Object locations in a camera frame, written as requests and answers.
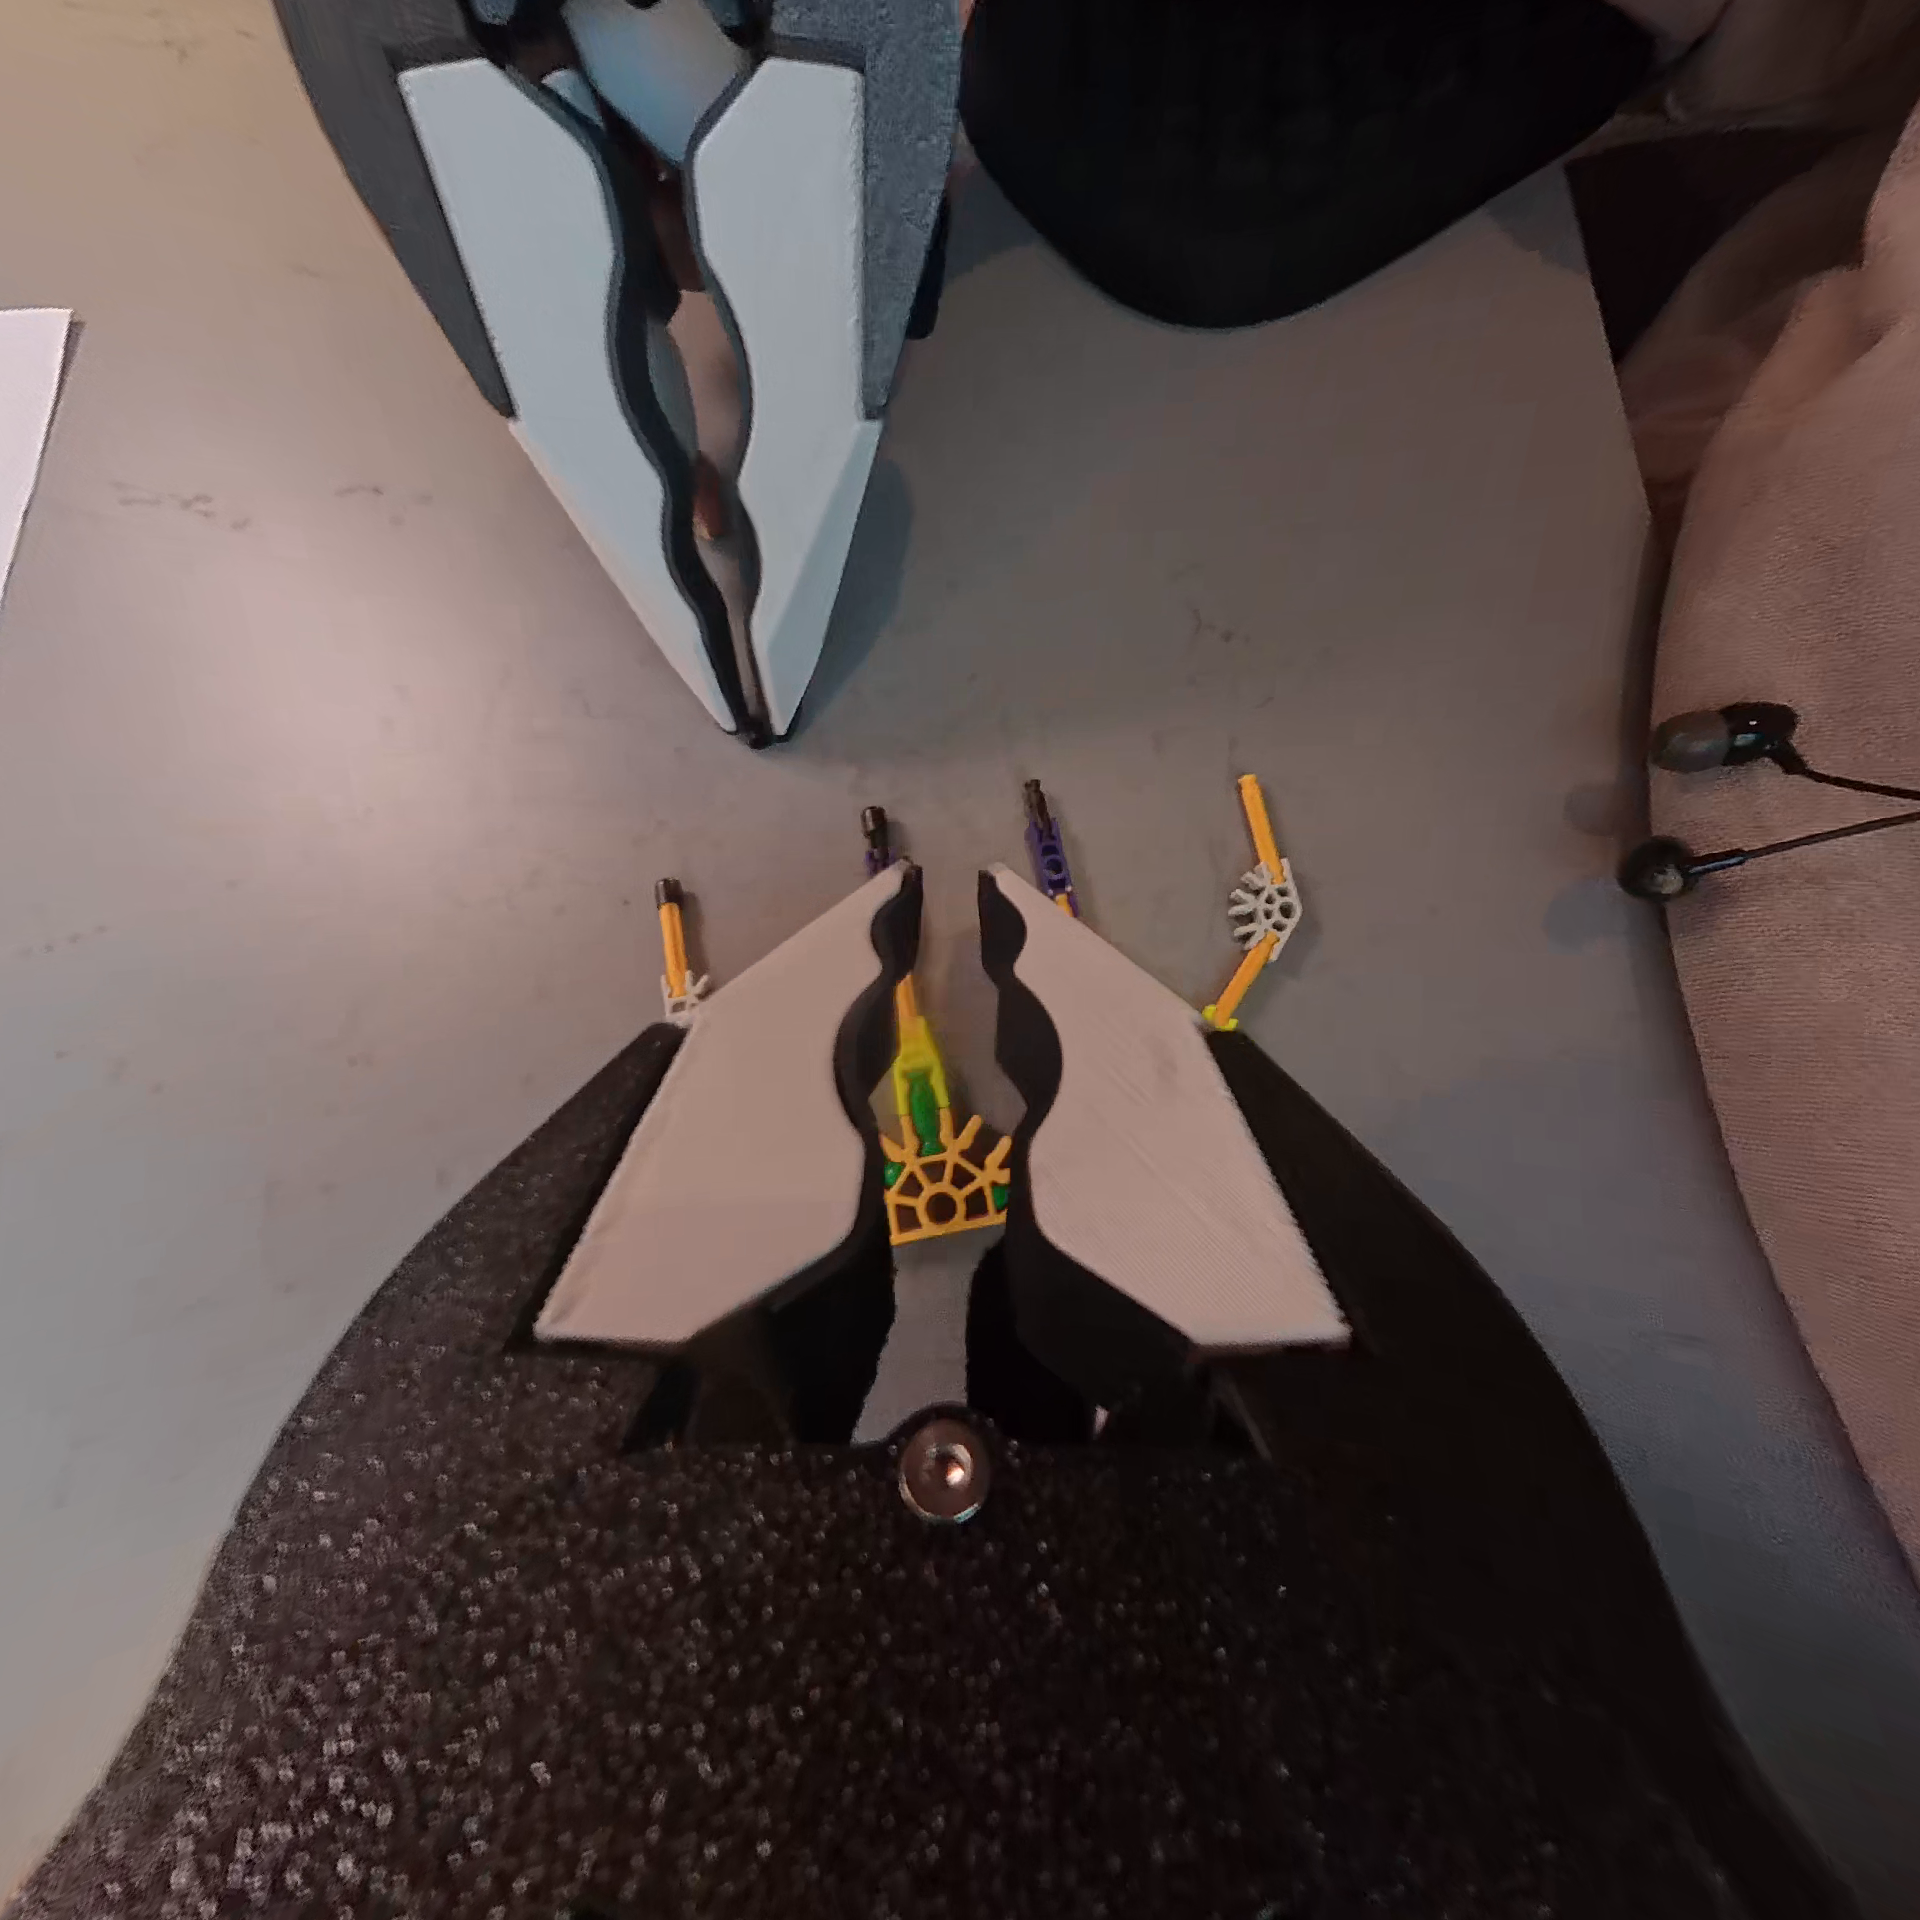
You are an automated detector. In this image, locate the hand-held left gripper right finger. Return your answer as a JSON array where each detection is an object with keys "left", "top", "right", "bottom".
[{"left": 975, "top": 863, "right": 1347, "bottom": 1445}]

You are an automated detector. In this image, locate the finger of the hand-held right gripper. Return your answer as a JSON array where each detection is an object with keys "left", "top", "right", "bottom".
[
  {"left": 690, "top": 63, "right": 891, "bottom": 748},
  {"left": 398, "top": 57, "right": 755, "bottom": 738}
]

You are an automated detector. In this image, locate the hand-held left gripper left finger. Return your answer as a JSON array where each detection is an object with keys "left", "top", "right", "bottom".
[{"left": 538, "top": 862, "right": 931, "bottom": 1445}]

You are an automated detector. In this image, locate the colourful rod-and-connector toy animal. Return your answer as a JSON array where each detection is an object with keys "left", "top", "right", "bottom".
[{"left": 653, "top": 775, "right": 1303, "bottom": 1245}]

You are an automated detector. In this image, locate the white printed instruction sheet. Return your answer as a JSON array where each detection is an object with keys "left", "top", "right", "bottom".
[{"left": 0, "top": 306, "right": 74, "bottom": 608}]

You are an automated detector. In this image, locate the black earbud with logo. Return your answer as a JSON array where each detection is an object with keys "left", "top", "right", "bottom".
[{"left": 1619, "top": 833, "right": 1751, "bottom": 903}]

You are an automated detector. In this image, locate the black earbud with clear tip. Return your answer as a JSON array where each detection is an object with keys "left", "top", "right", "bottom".
[{"left": 1650, "top": 701, "right": 1800, "bottom": 775}]

